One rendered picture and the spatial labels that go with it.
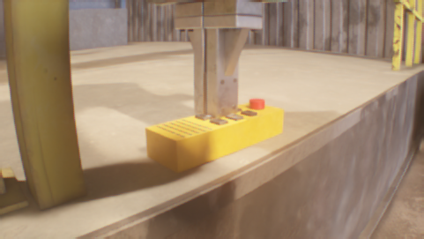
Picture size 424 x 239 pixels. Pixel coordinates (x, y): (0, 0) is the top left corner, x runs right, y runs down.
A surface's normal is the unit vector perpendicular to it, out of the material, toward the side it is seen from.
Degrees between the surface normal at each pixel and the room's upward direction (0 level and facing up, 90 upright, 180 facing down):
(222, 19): 90
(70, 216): 0
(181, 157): 90
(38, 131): 90
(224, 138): 90
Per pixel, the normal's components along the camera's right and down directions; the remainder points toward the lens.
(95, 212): 0.00, -0.96
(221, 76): 0.69, 0.20
